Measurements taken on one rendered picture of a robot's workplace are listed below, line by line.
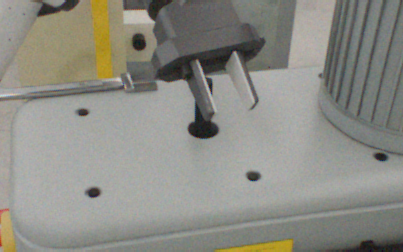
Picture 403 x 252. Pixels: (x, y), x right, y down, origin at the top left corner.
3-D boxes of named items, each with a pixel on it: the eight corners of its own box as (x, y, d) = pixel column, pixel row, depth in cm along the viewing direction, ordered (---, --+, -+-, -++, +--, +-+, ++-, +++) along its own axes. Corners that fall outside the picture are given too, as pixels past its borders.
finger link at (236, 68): (254, 100, 68) (232, 49, 70) (245, 113, 71) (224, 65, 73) (268, 96, 69) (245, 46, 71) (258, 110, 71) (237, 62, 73)
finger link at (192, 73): (211, 122, 69) (190, 72, 71) (219, 109, 66) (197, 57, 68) (197, 126, 69) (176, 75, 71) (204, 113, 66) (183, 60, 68)
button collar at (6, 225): (6, 273, 80) (-1, 237, 77) (8, 236, 85) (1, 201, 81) (24, 270, 81) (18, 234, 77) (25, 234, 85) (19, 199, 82)
